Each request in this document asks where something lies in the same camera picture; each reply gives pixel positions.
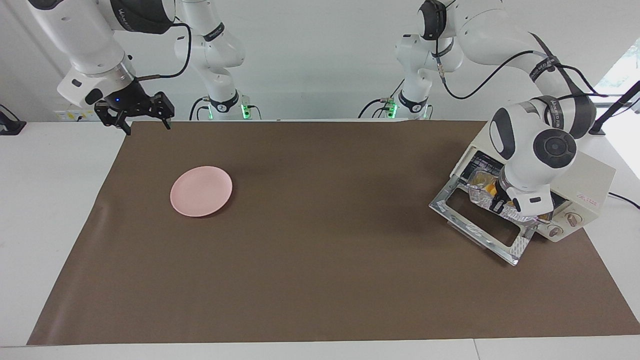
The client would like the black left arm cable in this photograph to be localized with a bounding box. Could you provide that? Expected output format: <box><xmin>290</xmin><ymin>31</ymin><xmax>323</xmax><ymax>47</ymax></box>
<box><xmin>434</xmin><ymin>37</ymin><xmax>609</xmax><ymax>101</ymax></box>

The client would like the black arm base cable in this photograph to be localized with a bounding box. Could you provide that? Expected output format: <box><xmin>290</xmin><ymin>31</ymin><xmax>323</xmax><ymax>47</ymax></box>
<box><xmin>357</xmin><ymin>75</ymin><xmax>407</xmax><ymax>120</ymax></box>

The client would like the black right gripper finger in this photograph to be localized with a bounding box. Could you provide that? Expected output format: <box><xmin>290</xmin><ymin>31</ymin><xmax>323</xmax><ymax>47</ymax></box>
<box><xmin>151</xmin><ymin>91</ymin><xmax>176</xmax><ymax>131</ymax></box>
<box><xmin>94</xmin><ymin>100</ymin><xmax>133</xmax><ymax>136</ymax></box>

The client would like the golden bread loaf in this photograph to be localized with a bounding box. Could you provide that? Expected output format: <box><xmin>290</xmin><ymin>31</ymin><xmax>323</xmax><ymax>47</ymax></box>
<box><xmin>474</xmin><ymin>172</ymin><xmax>499</xmax><ymax>197</ymax></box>

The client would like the aluminium foil tray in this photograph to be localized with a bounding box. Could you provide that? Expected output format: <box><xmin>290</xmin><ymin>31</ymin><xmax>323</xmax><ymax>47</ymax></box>
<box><xmin>465</xmin><ymin>170</ymin><xmax>554</xmax><ymax>224</ymax></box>

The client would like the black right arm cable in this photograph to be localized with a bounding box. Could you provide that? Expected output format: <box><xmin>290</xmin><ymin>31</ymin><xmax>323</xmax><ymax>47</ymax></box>
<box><xmin>135</xmin><ymin>22</ymin><xmax>194</xmax><ymax>81</ymax></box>

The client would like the black clamp mount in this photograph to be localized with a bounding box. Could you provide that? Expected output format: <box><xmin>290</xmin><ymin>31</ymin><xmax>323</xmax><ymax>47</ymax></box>
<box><xmin>0</xmin><ymin>104</ymin><xmax>27</xmax><ymax>136</ymax></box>

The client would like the pink round plate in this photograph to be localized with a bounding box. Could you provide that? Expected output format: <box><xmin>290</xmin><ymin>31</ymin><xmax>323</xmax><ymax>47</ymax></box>
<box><xmin>170</xmin><ymin>166</ymin><xmax>233</xmax><ymax>218</ymax></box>

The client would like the white toaster oven casing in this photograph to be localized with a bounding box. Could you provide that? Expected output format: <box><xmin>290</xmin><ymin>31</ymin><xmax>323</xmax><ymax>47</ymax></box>
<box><xmin>450</xmin><ymin>120</ymin><xmax>617</xmax><ymax>244</ymax></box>

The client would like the black camera stand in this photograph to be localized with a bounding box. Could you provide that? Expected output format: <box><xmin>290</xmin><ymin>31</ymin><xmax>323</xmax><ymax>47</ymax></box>
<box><xmin>582</xmin><ymin>80</ymin><xmax>640</xmax><ymax>136</ymax></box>

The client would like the glass oven door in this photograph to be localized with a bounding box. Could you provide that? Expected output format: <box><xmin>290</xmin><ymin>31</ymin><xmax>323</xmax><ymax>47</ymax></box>
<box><xmin>429</xmin><ymin>181</ymin><xmax>539</xmax><ymax>266</ymax></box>

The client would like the black oven power cord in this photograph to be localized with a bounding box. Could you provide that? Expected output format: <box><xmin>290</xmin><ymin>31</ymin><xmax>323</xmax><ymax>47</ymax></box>
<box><xmin>607</xmin><ymin>192</ymin><xmax>640</xmax><ymax>210</ymax></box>

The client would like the brown table mat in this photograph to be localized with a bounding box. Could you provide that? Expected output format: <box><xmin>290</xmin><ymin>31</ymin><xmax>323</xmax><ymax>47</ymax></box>
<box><xmin>27</xmin><ymin>120</ymin><xmax>640</xmax><ymax>346</ymax></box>

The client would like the white wall outlet box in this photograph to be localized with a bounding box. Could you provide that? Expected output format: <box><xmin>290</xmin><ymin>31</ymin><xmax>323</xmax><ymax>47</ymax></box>
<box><xmin>54</xmin><ymin>102</ymin><xmax>102</xmax><ymax>122</ymax></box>

